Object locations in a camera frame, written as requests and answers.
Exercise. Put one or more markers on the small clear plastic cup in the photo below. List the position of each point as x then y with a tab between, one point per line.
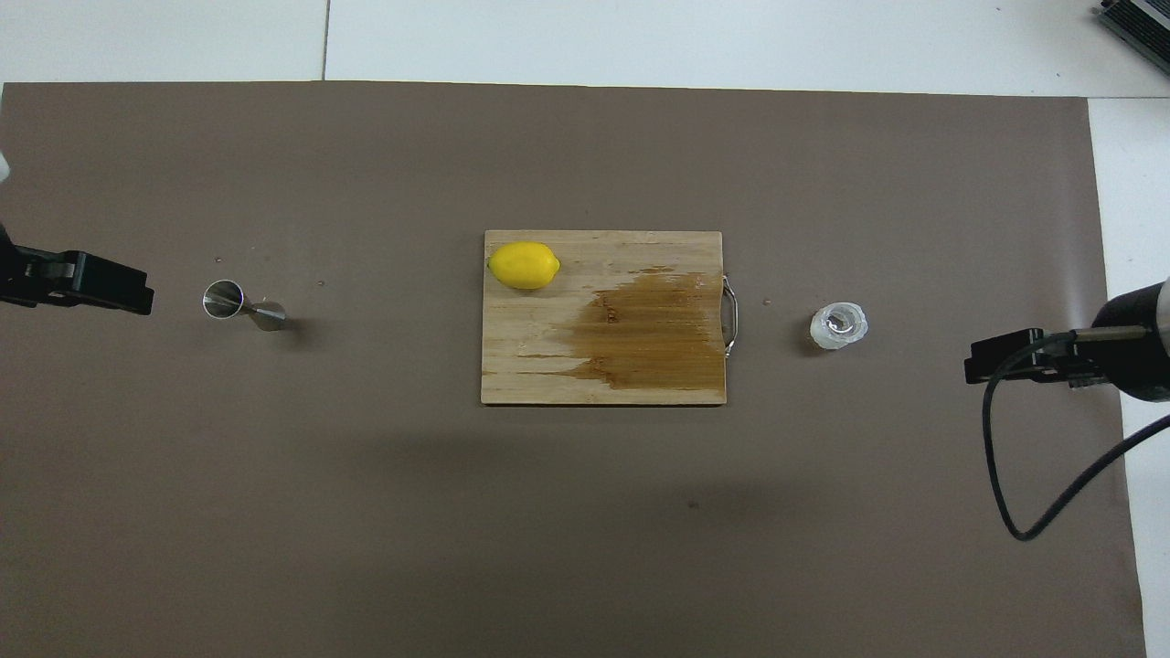
836	326

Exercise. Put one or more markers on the yellow lemon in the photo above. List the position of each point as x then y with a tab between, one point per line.
523	265

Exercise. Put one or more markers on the grey ribbed metal device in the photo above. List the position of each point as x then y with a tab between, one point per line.
1138	23

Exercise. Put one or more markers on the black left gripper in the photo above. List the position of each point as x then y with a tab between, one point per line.
14	274

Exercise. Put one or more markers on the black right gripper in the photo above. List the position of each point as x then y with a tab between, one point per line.
1138	356

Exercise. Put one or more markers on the brown paper table mat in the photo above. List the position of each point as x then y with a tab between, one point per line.
366	503

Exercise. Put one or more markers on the steel double jigger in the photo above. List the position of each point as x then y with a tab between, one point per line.
224	300

